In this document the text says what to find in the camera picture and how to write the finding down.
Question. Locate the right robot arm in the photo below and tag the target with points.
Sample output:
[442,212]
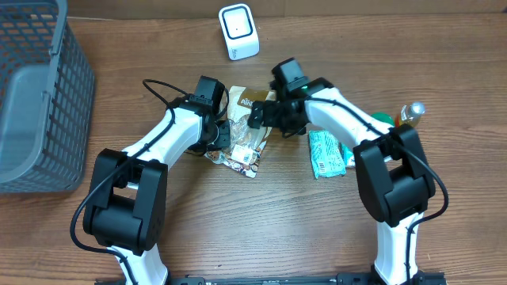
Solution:
[394,181]

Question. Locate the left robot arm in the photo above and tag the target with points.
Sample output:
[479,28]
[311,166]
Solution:
[124,212]

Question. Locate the teal white snack packet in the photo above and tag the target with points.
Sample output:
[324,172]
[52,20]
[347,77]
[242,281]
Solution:
[326,159]

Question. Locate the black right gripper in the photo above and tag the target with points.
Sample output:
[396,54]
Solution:
[259,115]

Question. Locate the teal white tissue pack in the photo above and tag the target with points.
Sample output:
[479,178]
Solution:
[347,156]

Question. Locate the green lid white jar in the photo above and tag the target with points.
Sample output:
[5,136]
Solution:
[383,117]

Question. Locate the brown white snack packet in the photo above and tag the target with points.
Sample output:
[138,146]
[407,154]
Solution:
[247,144]

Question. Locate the white barcode scanner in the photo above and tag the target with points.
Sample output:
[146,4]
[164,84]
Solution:
[239,31]

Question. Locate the grey plastic mesh basket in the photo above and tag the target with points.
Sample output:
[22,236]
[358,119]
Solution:
[47,96]

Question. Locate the yellow juice bottle silver cap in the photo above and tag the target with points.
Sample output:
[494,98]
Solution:
[410,114]

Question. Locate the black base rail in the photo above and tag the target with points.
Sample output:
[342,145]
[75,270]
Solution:
[368,278]

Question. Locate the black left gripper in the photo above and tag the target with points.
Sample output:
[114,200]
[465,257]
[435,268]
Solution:
[225,142]

